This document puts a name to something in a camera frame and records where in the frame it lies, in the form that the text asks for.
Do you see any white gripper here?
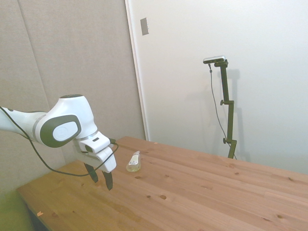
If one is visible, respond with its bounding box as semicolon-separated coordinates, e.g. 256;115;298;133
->
73;141;117;191

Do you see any clear hand sanitizer pump bottle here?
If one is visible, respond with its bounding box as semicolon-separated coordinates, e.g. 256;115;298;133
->
126;150;141;173

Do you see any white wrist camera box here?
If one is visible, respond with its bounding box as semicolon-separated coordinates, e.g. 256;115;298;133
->
78;133;114;154

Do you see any white door frame trim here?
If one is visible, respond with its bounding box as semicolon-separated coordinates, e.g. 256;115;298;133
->
124;0;150;141

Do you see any dark articulated camera stand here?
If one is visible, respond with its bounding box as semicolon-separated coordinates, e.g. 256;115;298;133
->
213;60;238;159

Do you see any grey wall switch plate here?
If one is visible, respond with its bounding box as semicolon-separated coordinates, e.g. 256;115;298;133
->
140;17;150;36

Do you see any silver exterior camera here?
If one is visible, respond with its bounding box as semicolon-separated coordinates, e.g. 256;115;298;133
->
203;55;227;64

